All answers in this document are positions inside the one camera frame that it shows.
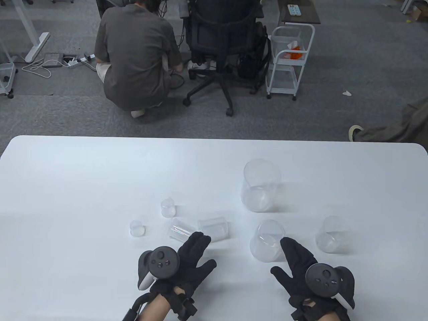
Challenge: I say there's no person's left hand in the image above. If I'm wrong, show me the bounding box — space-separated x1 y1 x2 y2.
149 232 216 298

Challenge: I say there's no person's right hand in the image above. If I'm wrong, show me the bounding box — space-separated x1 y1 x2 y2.
270 237 336 310

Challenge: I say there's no small clear plastic beaker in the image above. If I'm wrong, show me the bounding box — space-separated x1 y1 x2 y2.
167 217 198 242

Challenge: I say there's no large clear plastic beaker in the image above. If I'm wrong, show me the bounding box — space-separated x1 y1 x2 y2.
249 220 287 262

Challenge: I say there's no medium clear plastic beaker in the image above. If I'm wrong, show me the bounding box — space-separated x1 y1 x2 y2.
197 216 230 242

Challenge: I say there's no medium-large clear plastic beaker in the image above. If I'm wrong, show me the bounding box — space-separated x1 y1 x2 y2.
315 216 351 254

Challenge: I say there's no tiny clear plastic beaker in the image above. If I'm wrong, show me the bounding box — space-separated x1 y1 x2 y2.
160 198 177 218

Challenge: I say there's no tiniest clear plastic beaker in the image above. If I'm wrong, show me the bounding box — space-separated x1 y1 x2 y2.
129 220 146 237

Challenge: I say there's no largest clear plastic beaker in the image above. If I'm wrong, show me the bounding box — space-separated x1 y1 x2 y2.
241 159 282 213

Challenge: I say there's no person's left forearm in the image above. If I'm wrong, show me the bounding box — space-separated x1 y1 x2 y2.
139 294 178 321

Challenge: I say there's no black white tracking controller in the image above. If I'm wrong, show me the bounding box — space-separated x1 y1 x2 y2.
138 246 180 291
305 263 355 310

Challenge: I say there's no white rolling cart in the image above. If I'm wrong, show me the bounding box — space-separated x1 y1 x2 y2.
266 23 316 101

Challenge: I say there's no black backpack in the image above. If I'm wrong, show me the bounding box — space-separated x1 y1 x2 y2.
237 22 272 81

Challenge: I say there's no black office chair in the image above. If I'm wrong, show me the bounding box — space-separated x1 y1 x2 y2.
182 0 271 117

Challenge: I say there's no grey floor socket box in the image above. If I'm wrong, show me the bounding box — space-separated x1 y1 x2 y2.
43 52 65 68

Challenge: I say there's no dark wooden side table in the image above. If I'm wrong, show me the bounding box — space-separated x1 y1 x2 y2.
278 0 321 24

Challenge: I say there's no white plastic trolley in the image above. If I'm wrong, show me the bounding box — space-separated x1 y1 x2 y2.
0 40 18 99

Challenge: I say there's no white desk leg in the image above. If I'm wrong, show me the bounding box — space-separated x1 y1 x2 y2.
13 0 50 63

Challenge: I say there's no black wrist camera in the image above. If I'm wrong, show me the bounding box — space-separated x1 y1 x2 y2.
172 286 198 321
290 308 321 321

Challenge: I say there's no black looped cable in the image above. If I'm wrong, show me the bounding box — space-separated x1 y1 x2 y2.
131 292 152 313

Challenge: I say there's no tangle of black cables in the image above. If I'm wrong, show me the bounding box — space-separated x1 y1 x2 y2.
166 18 188 90

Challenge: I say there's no white coiled cable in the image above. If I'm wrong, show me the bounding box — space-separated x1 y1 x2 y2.
22 59 72 79

